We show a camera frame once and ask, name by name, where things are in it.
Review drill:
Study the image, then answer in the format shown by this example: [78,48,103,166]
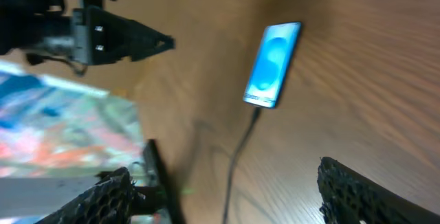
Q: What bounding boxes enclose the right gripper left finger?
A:
[37,167,135,224]

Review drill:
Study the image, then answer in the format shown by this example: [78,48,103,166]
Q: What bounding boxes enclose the blue Galaxy smartphone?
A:
[243,21,302,109]

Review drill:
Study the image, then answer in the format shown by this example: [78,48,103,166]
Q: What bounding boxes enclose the colourful painted backdrop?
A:
[1,61,144,177]

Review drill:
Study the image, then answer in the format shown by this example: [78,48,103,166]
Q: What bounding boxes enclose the black USB charging cable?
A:
[221,106,263,224]

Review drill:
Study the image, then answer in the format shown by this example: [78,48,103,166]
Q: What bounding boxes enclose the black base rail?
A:
[142,139,186,224]

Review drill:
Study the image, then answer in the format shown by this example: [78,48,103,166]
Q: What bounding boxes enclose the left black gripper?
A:
[1,0,175,65]

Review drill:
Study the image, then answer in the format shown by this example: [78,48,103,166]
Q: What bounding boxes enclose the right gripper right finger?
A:
[317,157,439,224]

